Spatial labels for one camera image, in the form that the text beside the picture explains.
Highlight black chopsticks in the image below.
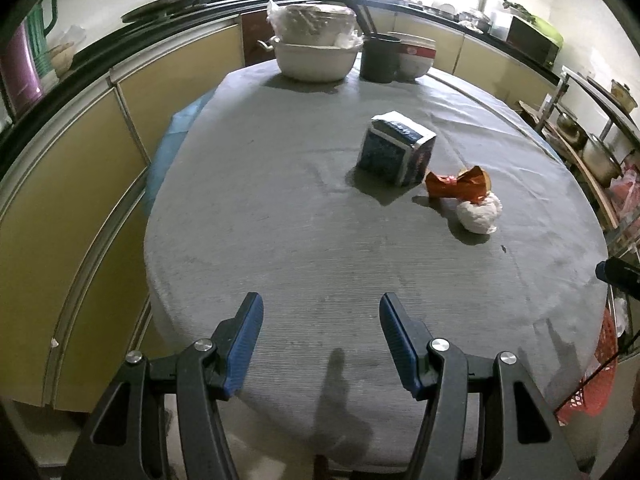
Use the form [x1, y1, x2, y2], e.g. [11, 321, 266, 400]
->
[334, 0, 378, 38]

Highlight microwave oven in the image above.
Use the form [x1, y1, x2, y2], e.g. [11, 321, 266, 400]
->
[506, 14, 562, 68]

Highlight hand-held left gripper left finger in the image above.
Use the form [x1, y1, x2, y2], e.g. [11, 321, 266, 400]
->
[62, 291, 264, 480]

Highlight grey tablecloth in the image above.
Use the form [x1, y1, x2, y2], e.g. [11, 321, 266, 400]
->
[144, 62, 613, 471]

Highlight pink plastic bag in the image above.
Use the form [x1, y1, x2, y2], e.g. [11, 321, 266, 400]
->
[607, 167, 640, 211]

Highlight dark blue box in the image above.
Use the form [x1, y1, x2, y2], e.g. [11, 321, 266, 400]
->
[357, 111, 437, 188]

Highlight metal storage rack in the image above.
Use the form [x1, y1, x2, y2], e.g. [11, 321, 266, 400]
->
[517, 65, 640, 261]

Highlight blue plastic table cover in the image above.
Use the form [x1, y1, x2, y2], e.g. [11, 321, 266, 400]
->
[145, 100, 216, 216]

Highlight green thermos jug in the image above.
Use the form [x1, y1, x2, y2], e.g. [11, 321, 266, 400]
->
[25, 0, 61, 76]

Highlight small steel pot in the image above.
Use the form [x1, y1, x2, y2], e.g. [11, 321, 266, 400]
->
[556, 110, 588, 147]

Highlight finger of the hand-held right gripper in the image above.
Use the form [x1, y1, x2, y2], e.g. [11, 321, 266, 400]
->
[596, 257, 640, 301]

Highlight pink thermos bottle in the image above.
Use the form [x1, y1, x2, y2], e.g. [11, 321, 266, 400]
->
[0, 25, 43, 113]

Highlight red plastic basket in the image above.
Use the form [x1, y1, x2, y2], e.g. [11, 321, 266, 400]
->
[555, 305, 621, 426]

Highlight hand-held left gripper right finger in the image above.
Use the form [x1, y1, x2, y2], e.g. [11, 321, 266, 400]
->
[378, 292, 583, 480]

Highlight large steel pot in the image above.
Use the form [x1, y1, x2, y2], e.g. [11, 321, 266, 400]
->
[580, 132, 626, 188]

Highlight green plastic basin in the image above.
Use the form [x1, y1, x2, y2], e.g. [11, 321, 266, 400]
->
[530, 12, 565, 46]

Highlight bagged stack of bowls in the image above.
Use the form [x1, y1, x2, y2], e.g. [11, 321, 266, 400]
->
[266, 0, 362, 50]

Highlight white red bowl stack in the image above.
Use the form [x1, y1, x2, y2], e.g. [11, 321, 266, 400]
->
[387, 31, 436, 81]

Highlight black cup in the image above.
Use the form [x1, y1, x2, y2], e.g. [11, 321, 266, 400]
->
[359, 33, 401, 83]

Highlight white basin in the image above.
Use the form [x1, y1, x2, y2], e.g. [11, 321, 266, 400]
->
[272, 37, 365, 83]

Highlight white tissue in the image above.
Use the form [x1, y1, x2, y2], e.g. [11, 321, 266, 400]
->
[455, 191, 502, 235]

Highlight red orange wrapper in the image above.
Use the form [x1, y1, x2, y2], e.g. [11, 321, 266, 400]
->
[425, 165, 492, 206]

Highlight lidded enamel pot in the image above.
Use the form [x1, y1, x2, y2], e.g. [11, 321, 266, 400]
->
[610, 79, 640, 111]

